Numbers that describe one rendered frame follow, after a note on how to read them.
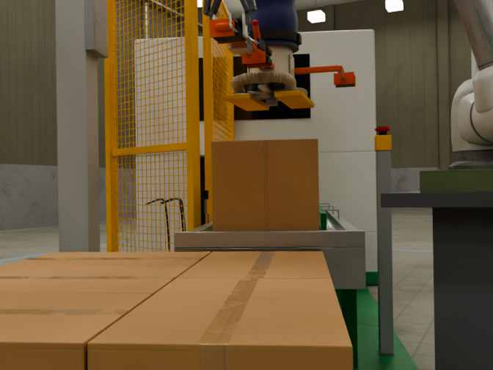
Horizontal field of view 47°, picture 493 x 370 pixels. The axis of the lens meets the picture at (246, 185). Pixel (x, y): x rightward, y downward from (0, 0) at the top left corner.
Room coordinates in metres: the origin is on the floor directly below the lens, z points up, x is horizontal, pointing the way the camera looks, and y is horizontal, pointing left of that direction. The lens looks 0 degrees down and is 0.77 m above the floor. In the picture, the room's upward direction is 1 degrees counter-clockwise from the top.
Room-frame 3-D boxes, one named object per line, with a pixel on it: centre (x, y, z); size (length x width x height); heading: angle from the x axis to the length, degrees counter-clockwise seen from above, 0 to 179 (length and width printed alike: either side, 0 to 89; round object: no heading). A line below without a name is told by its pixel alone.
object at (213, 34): (1.63, 0.05, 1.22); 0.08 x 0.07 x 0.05; 166
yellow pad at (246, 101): (2.24, -0.01, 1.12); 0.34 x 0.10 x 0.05; 166
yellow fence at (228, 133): (3.90, 0.17, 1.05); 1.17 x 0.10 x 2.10; 174
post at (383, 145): (2.61, -0.63, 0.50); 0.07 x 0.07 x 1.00; 84
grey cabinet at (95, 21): (2.92, 0.76, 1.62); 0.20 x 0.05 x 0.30; 174
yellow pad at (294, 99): (2.19, -0.20, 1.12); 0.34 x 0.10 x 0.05; 166
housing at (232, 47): (1.76, 0.01, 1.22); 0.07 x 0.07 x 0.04; 76
